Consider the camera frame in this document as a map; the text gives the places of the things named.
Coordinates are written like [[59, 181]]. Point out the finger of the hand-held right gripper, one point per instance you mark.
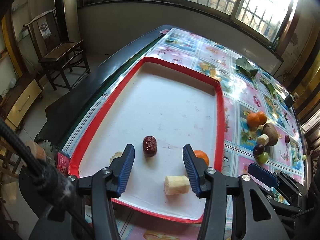
[[262, 173], [290, 185]]

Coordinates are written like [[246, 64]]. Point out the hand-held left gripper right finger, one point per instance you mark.
[[191, 170]]

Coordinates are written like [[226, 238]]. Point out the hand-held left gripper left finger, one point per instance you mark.
[[126, 170]]

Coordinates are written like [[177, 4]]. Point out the small orange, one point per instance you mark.
[[262, 117], [202, 156], [253, 119]]

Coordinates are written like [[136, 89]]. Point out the peeled banana piece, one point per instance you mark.
[[116, 155], [262, 139], [176, 185]]

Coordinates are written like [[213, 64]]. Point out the wrinkled red date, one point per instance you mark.
[[149, 146]]

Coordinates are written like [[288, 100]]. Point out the brown kiwi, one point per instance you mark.
[[272, 132]]

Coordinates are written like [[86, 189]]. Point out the red rimmed white tray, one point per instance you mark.
[[162, 105]]

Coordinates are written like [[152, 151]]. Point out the red can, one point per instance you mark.
[[62, 162]]

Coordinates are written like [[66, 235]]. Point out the small black device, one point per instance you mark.
[[290, 100]]

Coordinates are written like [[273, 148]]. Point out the green leafy sprig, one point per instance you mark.
[[271, 88]]

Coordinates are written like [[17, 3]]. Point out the light wooden block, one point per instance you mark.
[[35, 151]]

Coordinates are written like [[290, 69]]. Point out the black table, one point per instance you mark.
[[100, 75]]

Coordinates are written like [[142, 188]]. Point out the large green leaf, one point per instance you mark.
[[246, 67]]

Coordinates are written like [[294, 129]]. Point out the wooden stool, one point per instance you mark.
[[10, 155]]

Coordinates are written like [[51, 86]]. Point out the yellow front wooden cabinet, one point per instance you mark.
[[22, 100]]

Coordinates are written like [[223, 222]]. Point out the green bottle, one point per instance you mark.
[[277, 42]]

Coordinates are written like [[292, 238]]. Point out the dark wooden chair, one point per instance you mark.
[[58, 52]]

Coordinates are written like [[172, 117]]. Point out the red card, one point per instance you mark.
[[164, 31]]

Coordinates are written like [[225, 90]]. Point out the white light bulb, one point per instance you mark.
[[12, 82]]

